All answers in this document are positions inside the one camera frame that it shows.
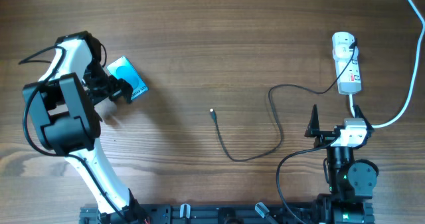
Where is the black USB charging cable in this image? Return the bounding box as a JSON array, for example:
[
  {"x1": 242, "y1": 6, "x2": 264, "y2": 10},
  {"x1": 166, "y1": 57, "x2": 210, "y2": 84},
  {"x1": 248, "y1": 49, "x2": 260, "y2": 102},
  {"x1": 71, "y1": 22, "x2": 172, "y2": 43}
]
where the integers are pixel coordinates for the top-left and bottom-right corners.
[{"x1": 209, "y1": 39, "x2": 359, "y2": 162}]

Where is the white power strip socket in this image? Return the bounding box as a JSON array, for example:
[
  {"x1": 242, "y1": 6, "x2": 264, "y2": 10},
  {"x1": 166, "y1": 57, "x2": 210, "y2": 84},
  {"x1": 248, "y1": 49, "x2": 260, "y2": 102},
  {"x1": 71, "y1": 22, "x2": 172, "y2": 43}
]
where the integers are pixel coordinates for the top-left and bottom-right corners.
[{"x1": 332, "y1": 31, "x2": 362, "y2": 95}]

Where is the white power strip cord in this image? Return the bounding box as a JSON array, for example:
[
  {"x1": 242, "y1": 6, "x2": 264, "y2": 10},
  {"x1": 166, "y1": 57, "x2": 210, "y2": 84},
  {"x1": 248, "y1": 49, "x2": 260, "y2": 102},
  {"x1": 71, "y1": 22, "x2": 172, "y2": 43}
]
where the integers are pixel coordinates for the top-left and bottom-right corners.
[{"x1": 348, "y1": 0, "x2": 425, "y2": 129}]

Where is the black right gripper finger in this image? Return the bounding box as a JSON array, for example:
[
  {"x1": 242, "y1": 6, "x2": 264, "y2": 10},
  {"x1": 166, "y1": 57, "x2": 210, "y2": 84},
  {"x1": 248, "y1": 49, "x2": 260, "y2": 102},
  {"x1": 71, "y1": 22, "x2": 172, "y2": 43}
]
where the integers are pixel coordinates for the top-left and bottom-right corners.
[
  {"x1": 353, "y1": 104, "x2": 375, "y2": 139},
  {"x1": 304, "y1": 104, "x2": 321, "y2": 138}
]

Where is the teal Galaxy smartphone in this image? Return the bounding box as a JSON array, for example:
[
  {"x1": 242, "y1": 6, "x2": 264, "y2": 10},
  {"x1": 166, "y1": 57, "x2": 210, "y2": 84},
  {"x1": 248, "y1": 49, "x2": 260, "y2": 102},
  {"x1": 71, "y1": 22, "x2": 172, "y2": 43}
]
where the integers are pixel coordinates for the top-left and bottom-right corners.
[{"x1": 106, "y1": 56, "x2": 149, "y2": 101}]

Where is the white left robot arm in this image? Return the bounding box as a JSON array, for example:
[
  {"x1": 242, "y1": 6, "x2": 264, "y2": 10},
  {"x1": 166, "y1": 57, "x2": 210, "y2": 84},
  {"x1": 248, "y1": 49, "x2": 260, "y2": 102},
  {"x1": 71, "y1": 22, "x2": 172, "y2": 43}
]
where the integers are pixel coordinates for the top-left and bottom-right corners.
[{"x1": 22, "y1": 31, "x2": 149, "y2": 223}]

